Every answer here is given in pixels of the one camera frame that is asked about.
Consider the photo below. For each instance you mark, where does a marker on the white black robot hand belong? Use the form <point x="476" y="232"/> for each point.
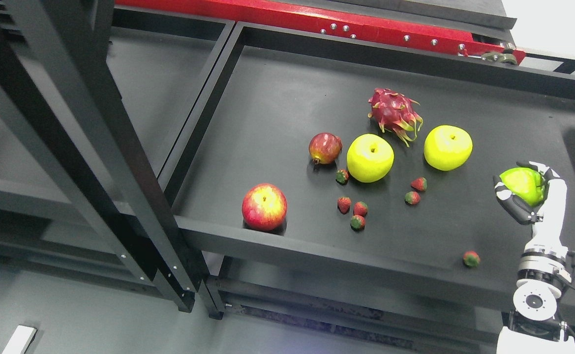
<point x="547" y="220"/>

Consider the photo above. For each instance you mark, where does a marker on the green apple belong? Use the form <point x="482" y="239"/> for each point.
<point x="525" y="183"/>

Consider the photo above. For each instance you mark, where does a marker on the strawberry near shelf edge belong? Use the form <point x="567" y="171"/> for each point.
<point x="471" y="259"/>

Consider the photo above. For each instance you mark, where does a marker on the yellow apple right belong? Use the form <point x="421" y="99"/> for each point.
<point x="447" y="147"/>

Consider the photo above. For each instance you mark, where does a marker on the yellow apple left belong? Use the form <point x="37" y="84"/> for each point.
<point x="369" y="158"/>

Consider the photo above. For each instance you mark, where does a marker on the black metal shelf rack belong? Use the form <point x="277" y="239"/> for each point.
<point x="129" y="138"/>

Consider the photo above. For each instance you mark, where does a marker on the red yellow apple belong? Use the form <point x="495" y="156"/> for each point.
<point x="264" y="207"/>

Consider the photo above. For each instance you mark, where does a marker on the strawberry right upper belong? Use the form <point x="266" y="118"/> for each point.
<point x="419" y="184"/>

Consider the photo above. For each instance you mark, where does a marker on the strawberry right lower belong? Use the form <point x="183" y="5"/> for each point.
<point x="412" y="198"/>

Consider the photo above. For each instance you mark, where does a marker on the pink dragon fruit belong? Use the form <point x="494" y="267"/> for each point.
<point x="395" y="112"/>

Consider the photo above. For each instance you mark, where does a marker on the strawberry middle cluster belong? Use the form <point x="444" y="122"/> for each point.
<point x="360" y="208"/>

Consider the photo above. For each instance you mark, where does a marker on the strawberry cluster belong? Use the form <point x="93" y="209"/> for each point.
<point x="360" y="208"/>
<point x="344" y="204"/>
<point x="357" y="222"/>

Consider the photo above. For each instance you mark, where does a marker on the strawberry bottom cluster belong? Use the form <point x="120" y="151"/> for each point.
<point x="357" y="222"/>

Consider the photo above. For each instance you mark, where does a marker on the strawberry lower left cluster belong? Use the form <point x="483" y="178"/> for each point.
<point x="344" y="204"/>

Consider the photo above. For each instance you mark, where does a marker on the strawberry beside pomegranate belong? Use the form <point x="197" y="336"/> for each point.
<point x="342" y="177"/>

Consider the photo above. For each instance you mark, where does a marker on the red metal beam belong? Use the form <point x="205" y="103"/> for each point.
<point x="400" y="33"/>

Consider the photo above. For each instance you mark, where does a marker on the dark red pomegranate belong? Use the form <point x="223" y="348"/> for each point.
<point x="324" y="148"/>

